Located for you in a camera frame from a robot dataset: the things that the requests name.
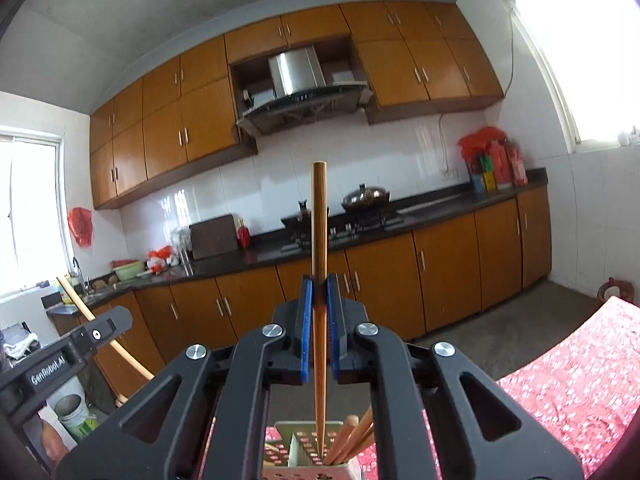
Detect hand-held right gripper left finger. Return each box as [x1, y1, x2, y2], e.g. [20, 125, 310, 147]
[55, 275, 316, 480]

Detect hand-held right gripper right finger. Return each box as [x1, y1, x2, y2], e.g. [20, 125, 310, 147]
[326, 273, 584, 480]

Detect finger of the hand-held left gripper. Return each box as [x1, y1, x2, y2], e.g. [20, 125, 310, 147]
[70, 307, 134, 362]

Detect wooden chopstick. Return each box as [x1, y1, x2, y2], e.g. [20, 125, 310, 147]
[344, 425, 375, 462]
[56, 275, 156, 382]
[325, 414, 359, 463]
[311, 161, 330, 453]
[334, 406, 374, 463]

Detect perforated metal chopstick holder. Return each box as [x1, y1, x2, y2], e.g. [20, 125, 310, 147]
[260, 420, 363, 480]

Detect white cloth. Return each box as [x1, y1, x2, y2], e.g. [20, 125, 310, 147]
[2, 339, 40, 362]

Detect white bucket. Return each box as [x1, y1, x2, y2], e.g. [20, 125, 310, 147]
[54, 394, 93, 441]

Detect white box orange print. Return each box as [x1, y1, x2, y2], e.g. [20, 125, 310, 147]
[37, 405, 78, 461]

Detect metal faucet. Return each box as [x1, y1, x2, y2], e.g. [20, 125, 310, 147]
[72, 257, 91, 296]

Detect red and white bags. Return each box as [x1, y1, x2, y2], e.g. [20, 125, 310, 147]
[145, 246, 181, 276]

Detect steel cups in plastic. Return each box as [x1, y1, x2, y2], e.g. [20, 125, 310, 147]
[171, 227, 193, 263]

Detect black gas stove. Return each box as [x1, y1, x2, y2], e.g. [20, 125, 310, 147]
[280, 210, 405, 253]

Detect row of wooden base cabinets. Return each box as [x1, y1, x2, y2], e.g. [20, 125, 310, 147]
[50, 185, 553, 376]

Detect dark brown cutting board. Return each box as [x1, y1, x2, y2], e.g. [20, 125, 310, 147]
[189, 214, 240, 261]

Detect window beside sink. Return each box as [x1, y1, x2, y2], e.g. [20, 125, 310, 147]
[0, 125, 68, 301]

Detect wok with lid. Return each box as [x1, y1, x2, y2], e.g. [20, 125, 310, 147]
[341, 184, 391, 212]

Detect black kitchen countertop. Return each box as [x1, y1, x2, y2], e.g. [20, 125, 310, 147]
[45, 167, 548, 311]

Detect red floral tablecloth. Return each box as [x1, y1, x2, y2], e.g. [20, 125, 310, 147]
[200, 296, 640, 480]

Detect red plastic bag of bottles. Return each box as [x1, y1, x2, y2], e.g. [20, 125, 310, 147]
[459, 127, 528, 193]

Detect steel range hood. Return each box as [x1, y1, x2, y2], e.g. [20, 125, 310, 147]
[229, 45, 375, 136]

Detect small red white container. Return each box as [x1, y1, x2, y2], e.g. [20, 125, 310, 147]
[597, 277, 635, 306]

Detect large bright window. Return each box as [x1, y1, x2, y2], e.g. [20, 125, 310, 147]
[495, 0, 640, 153]

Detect row of wooden wall cabinets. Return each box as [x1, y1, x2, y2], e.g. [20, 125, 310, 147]
[89, 1, 505, 210]

